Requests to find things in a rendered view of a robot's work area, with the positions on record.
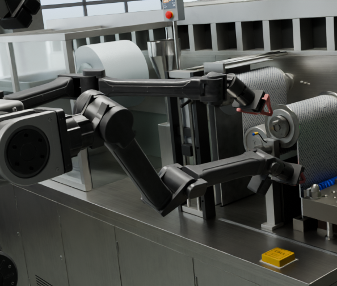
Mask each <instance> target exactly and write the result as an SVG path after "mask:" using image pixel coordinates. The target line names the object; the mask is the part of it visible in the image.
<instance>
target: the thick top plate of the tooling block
mask: <svg viewBox="0 0 337 286"><path fill-rule="evenodd" d="M320 192H321V198H320V199H311V198H310V197H309V196H306V197H303V198H302V206H303V216H307V217H311V218H315V219H318V220H322V221H326V222H330V223H333V224H337V202H336V201H337V184H334V185H332V186H329V187H327V188H325V189H322V190H320Z"/></svg>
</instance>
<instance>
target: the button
mask: <svg viewBox="0 0 337 286"><path fill-rule="evenodd" d="M293 260H295V256H294V253H293V252H290V251H287V250H284V249H281V248H278V247H276V248H274V249H272V250H270V251H268V252H266V253H264V254H262V261H264V262H266V263H269V264H272V265H274V266H278V267H281V266H283V265H285V264H287V263H289V262H291V261H293Z"/></svg>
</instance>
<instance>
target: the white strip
mask: <svg viewBox="0 0 337 286"><path fill-rule="evenodd" d="M263 62H266V61H263ZM257 63H261V62H257ZM257 63H254V64H257ZM250 65H252V64H248V65H243V66H238V67H234V68H229V69H225V71H226V73H222V74H229V73H238V72H243V71H246V70H250ZM208 110H209V123H210V136H211V144H212V157H213V161H218V154H217V140H216V126H215V119H214V106H212V105H208ZM215 191H216V205H215V206H217V205H220V204H222V202H221V189H220V184H216V185H215Z"/></svg>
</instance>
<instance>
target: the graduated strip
mask: <svg viewBox="0 0 337 286"><path fill-rule="evenodd" d="M219 220H222V221H226V222H229V223H231V224H234V225H238V226H241V227H244V228H248V229H251V230H254V231H256V232H260V233H263V234H266V235H270V236H273V237H276V238H279V239H283V240H285V241H289V242H292V243H295V244H298V245H301V246H305V247H308V248H311V249H314V250H317V251H321V252H323V253H326V254H330V255H333V256H337V253H336V252H333V251H330V250H326V249H323V248H320V247H316V246H313V245H310V244H307V243H304V242H300V241H297V240H294V239H291V238H288V237H284V236H281V235H278V234H275V233H271V232H268V231H265V230H261V229H258V228H255V227H252V226H249V225H245V224H242V223H239V222H236V221H232V220H229V219H226V218H223V217H222V218H219Z"/></svg>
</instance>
